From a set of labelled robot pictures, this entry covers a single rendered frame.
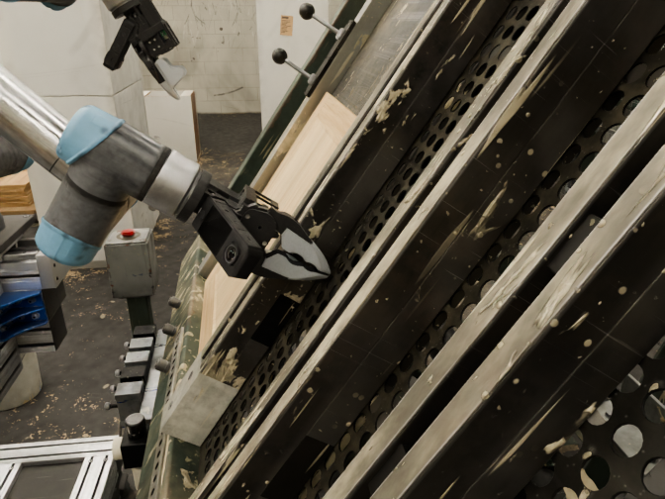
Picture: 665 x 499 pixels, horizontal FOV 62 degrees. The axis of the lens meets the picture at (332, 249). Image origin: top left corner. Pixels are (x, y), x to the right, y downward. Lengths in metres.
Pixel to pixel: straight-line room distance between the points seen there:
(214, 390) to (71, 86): 2.84
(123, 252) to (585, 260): 1.46
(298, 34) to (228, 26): 4.47
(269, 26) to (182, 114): 1.74
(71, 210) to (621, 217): 0.59
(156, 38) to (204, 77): 8.05
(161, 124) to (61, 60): 2.78
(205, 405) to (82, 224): 0.35
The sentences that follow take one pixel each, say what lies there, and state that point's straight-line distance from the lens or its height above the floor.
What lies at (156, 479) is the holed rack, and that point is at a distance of 0.92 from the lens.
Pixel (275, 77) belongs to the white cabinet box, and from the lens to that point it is 4.88.
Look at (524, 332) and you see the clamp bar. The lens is 0.33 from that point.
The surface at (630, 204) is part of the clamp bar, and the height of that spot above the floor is 1.44.
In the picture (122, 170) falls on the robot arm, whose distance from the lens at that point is 0.69.
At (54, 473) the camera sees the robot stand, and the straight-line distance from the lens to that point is 2.04.
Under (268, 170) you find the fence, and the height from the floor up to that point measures 1.17.
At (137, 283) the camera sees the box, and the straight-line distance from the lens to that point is 1.70.
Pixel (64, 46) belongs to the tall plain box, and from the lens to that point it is 3.54.
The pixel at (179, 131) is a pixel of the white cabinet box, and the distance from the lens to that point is 6.20.
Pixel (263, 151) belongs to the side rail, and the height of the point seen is 1.16.
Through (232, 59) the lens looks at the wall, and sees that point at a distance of 9.29.
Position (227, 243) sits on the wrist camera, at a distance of 0.65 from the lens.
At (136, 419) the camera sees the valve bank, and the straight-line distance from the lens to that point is 1.20.
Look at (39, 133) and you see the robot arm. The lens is 0.85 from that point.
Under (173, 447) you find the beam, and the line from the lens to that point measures 0.95.
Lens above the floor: 1.53
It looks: 23 degrees down
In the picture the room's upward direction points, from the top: straight up
